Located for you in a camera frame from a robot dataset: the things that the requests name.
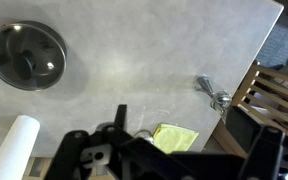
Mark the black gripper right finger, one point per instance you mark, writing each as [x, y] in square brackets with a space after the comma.
[267, 156]

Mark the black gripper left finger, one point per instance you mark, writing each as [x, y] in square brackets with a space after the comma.
[117, 146]

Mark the glass pot lid black knob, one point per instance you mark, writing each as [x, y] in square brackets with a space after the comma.
[27, 60]

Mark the yellow cloth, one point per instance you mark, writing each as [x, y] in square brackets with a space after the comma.
[175, 137]

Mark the wooden slatted chair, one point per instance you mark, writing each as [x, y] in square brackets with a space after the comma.
[270, 86]

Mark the clear glass shaker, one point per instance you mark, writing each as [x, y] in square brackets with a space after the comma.
[217, 96]

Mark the white paper towel roll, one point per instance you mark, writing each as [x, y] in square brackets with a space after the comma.
[14, 150]

